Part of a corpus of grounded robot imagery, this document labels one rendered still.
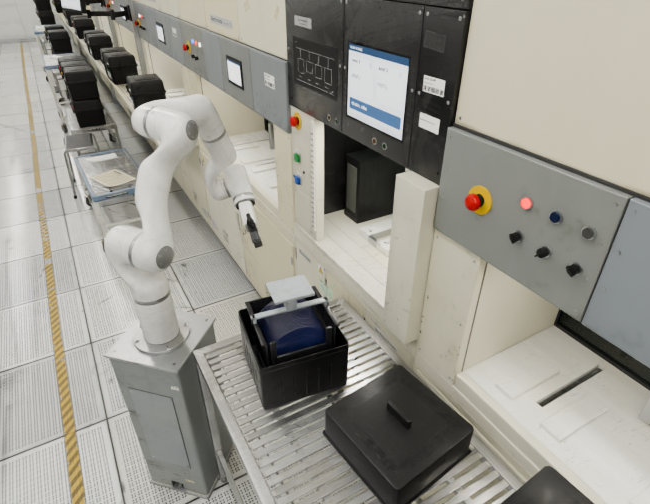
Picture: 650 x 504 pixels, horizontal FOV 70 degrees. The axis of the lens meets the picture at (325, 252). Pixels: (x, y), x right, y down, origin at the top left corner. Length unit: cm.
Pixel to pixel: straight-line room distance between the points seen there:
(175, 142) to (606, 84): 107
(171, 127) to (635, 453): 149
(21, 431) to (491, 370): 215
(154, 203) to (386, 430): 93
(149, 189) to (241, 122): 192
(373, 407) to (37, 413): 188
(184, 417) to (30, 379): 134
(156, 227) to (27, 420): 155
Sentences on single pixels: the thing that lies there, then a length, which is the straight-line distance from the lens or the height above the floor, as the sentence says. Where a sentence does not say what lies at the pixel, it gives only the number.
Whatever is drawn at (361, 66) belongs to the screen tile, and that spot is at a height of 163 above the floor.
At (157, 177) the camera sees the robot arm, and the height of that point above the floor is 134.
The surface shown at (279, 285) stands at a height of 108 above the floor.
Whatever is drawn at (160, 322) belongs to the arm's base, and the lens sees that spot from 165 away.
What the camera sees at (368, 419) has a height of 86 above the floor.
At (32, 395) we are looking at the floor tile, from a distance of 289.
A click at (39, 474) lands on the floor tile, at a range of 255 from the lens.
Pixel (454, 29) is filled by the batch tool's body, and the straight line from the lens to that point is 115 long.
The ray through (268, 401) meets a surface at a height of 79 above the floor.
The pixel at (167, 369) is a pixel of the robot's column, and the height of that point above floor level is 76.
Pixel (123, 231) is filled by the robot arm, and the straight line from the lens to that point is 155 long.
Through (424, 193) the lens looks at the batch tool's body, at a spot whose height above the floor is 139.
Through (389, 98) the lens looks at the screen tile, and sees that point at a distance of 135.
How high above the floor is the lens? 190
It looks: 33 degrees down
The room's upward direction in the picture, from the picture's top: straight up
